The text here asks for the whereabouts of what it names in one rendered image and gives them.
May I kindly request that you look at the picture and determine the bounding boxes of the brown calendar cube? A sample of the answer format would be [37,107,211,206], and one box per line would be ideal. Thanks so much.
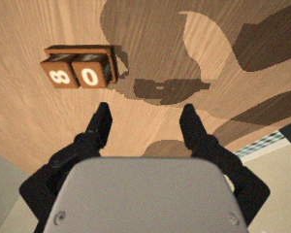
[40,53,81,88]
[72,53,112,88]

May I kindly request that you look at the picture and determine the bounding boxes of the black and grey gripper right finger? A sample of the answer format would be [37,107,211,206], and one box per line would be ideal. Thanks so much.
[179,104,271,227]

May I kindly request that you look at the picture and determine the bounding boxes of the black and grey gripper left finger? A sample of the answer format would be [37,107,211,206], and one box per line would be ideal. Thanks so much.
[19,102,113,229]

